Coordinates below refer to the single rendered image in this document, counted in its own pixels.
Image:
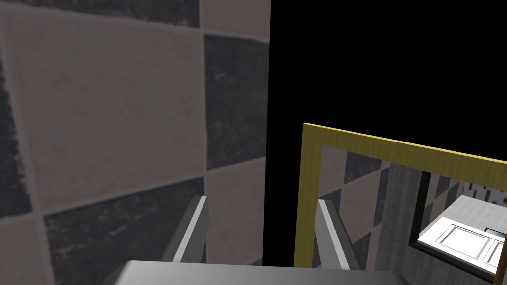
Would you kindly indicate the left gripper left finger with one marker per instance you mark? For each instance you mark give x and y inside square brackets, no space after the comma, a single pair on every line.
[193,233]

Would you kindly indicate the yellow wood framed mirror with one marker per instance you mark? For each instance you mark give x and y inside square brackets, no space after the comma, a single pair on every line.
[396,152]

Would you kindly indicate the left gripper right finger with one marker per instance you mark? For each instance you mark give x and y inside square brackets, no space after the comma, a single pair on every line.
[332,237]

